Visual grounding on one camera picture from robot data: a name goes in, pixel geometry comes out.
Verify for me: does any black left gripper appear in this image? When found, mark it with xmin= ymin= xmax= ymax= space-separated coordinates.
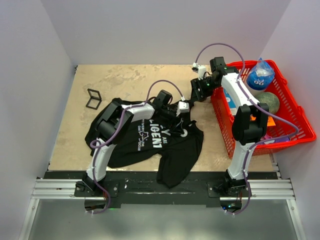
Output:
xmin=160 ymin=106 xmax=184 ymax=134

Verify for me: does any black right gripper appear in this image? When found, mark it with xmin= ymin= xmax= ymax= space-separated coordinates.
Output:
xmin=190 ymin=76 xmax=220 ymax=103

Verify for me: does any black printed t-shirt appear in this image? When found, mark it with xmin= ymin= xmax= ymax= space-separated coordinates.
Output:
xmin=85 ymin=98 xmax=204 ymax=189

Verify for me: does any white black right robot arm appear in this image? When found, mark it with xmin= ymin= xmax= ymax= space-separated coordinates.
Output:
xmin=191 ymin=57 xmax=269 ymax=197

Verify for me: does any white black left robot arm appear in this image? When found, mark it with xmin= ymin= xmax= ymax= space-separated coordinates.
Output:
xmin=82 ymin=90 xmax=190 ymax=196

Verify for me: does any blue white box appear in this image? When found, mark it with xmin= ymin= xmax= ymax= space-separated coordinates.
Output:
xmin=223 ymin=89 xmax=237 ymax=116

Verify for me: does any green melon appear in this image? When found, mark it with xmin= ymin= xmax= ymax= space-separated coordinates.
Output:
xmin=255 ymin=92 xmax=280 ymax=115

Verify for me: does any orange card packet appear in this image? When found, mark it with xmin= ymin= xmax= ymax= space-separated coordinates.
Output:
xmin=250 ymin=114 xmax=276 ymax=128

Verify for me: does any red plastic basket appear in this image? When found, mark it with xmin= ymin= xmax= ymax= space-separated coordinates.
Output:
xmin=210 ymin=60 xmax=317 ymax=158

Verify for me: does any purple tube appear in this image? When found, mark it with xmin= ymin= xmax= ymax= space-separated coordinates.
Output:
xmin=261 ymin=134 xmax=290 ymax=145

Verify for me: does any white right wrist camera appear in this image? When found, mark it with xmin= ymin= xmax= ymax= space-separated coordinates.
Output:
xmin=191 ymin=62 xmax=207 ymax=80

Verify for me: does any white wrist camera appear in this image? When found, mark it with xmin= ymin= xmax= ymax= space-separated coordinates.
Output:
xmin=176 ymin=96 xmax=190 ymax=116
xmin=191 ymin=62 xmax=207 ymax=80

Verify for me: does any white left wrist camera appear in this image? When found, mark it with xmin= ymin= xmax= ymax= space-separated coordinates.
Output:
xmin=176 ymin=96 xmax=190 ymax=116

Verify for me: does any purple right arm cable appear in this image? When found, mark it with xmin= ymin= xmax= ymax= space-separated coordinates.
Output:
xmin=194 ymin=42 xmax=300 ymax=216

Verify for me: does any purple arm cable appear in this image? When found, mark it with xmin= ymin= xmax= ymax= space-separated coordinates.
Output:
xmin=89 ymin=79 xmax=186 ymax=215
xmin=194 ymin=42 xmax=300 ymax=216

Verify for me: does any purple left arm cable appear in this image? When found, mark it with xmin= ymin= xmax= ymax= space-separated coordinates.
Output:
xmin=89 ymin=79 xmax=186 ymax=215

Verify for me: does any black mounting base plate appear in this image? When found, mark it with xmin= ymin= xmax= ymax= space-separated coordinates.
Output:
xmin=43 ymin=171 xmax=282 ymax=210

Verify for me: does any black square frame stand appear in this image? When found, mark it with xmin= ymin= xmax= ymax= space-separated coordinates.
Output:
xmin=85 ymin=88 xmax=102 ymax=110

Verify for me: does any aluminium rail frame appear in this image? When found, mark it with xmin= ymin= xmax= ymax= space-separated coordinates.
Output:
xmin=19 ymin=163 xmax=306 ymax=240

